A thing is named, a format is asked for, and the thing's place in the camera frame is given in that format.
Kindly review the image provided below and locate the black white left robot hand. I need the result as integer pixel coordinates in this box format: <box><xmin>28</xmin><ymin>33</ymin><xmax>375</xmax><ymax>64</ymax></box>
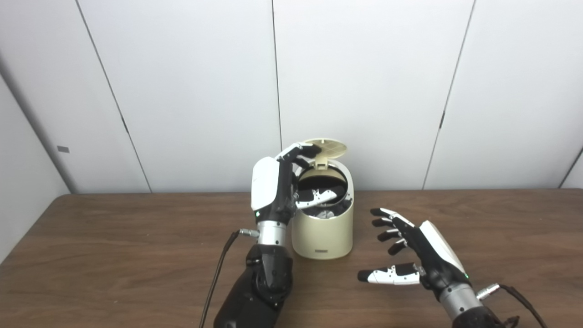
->
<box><xmin>251</xmin><ymin>143</ymin><xmax>338</xmax><ymax>225</ymax></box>

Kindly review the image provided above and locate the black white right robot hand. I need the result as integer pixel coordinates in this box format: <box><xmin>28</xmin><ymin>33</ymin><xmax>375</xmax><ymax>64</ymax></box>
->
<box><xmin>358</xmin><ymin>208</ymin><xmax>470</xmax><ymax>301</ymax></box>

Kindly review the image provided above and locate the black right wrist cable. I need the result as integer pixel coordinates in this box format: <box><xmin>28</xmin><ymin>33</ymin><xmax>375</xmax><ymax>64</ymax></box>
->
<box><xmin>476</xmin><ymin>283</ymin><xmax>549</xmax><ymax>328</ymax></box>

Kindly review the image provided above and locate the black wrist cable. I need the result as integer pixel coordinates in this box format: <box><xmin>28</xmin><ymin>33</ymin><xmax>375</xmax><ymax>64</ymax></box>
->
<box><xmin>199</xmin><ymin>229</ymin><xmax>260</xmax><ymax>328</ymax></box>
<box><xmin>476</xmin><ymin>283</ymin><xmax>549</xmax><ymax>328</ymax></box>

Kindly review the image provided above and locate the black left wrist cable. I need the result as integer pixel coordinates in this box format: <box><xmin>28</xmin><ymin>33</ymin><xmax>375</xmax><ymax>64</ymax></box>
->
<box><xmin>199</xmin><ymin>229</ymin><xmax>260</xmax><ymax>328</ymax></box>

